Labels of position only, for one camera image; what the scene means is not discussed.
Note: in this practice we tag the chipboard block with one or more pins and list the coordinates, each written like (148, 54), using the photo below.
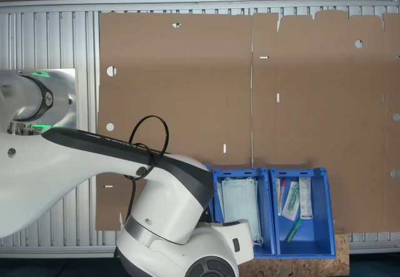
(297, 267)

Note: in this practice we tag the loose green tube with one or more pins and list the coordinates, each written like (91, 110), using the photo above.
(293, 230)

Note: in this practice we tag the green swab in clear bag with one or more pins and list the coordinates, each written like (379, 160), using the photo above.
(292, 199)

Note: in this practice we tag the stack of white face masks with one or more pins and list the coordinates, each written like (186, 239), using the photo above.
(240, 199)

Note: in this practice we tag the red-capped tube in clear bag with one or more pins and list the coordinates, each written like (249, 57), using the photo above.
(282, 192)

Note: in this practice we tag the white printed flat packet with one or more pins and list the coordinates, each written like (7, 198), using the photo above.
(306, 199)

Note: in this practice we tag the blue bin holding masks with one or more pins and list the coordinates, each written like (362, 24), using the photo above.
(268, 214)

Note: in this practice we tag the brown cardboard sheet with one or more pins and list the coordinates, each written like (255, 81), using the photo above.
(175, 86)
(328, 102)

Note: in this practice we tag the blue bin holding tubes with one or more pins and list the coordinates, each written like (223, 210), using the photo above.
(318, 233)

